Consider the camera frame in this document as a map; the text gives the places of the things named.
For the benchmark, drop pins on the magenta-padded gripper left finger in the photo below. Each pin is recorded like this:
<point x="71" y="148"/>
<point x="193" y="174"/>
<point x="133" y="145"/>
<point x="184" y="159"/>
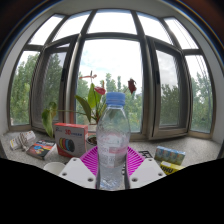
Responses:
<point x="78" y="171"/>

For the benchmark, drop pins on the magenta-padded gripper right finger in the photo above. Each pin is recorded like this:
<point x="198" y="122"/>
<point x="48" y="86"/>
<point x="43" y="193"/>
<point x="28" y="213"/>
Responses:
<point x="146" y="171"/>

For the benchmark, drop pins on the clear blue-capped water bottle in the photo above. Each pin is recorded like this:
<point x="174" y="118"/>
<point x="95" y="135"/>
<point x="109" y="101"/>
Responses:
<point x="112" y="140"/>

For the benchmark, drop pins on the black lattice trivet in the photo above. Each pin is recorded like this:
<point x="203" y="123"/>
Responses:
<point x="146" y="154"/>

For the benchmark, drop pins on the yellow glue stick box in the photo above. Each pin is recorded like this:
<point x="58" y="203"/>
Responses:
<point x="170" y="167"/>

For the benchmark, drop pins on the white mug with black print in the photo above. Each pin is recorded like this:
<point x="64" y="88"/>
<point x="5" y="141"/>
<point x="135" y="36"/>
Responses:
<point x="54" y="167"/>

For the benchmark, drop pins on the blue-green pack of small cartons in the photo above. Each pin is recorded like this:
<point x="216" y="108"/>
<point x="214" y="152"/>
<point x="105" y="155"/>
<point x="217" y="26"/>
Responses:
<point x="170" y="155"/>

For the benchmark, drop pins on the red and white filament box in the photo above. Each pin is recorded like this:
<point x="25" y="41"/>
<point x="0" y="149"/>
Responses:
<point x="70" y="140"/>

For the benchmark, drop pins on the red-flowered plant in white pot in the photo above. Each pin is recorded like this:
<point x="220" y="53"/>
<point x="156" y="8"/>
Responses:
<point x="94" y="96"/>

